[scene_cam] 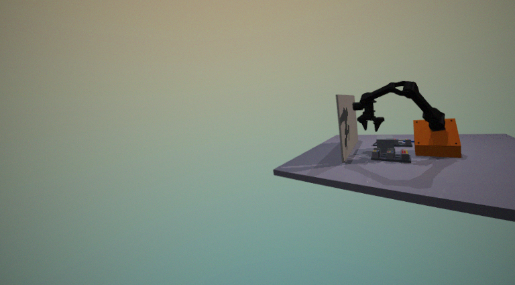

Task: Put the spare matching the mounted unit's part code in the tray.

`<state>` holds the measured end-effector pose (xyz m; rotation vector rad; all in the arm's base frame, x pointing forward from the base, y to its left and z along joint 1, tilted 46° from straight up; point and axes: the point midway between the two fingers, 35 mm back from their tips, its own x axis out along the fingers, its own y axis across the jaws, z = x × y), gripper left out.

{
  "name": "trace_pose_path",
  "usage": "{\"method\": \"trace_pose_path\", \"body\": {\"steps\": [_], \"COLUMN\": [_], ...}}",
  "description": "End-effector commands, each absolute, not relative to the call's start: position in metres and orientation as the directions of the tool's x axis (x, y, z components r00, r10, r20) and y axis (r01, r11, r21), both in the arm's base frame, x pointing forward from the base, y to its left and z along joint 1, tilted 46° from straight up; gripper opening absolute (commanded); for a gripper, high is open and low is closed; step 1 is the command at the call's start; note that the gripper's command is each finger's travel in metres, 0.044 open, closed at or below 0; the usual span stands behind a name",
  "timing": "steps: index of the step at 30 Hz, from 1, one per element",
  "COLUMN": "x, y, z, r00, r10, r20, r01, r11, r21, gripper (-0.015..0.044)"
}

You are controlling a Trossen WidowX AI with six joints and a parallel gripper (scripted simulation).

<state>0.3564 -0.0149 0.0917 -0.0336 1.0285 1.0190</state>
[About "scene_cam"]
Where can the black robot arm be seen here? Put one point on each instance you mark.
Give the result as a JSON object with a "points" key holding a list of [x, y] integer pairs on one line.
{"points": [[410, 90]]}

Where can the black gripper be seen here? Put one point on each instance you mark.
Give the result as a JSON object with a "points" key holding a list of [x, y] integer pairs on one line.
{"points": [[376, 120]]}

